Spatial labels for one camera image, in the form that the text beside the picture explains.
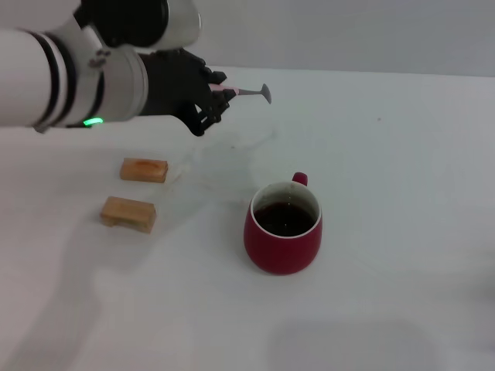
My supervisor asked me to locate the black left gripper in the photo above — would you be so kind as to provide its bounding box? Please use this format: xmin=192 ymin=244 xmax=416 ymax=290
xmin=136 ymin=47 xmax=238 ymax=138

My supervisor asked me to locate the pink handled metal spoon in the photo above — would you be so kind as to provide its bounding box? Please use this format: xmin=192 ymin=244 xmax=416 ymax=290
xmin=210 ymin=82 xmax=273 ymax=105

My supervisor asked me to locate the red ceramic cup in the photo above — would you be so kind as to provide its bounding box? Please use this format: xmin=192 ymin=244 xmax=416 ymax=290
xmin=243 ymin=171 xmax=324 ymax=277

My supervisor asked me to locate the stained wooden block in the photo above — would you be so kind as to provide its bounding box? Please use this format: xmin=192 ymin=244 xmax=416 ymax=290
xmin=118 ymin=157 xmax=171 ymax=184

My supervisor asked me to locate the dark brown coffee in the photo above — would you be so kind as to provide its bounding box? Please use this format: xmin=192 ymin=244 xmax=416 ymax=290
xmin=254 ymin=200 xmax=318 ymax=238

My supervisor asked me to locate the notched wooden block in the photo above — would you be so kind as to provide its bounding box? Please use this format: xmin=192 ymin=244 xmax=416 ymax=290
xmin=100 ymin=196 xmax=158 ymax=235

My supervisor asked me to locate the black silver wrist camera box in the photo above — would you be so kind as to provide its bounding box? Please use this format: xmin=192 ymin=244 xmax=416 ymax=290
xmin=72 ymin=0 xmax=203 ymax=50

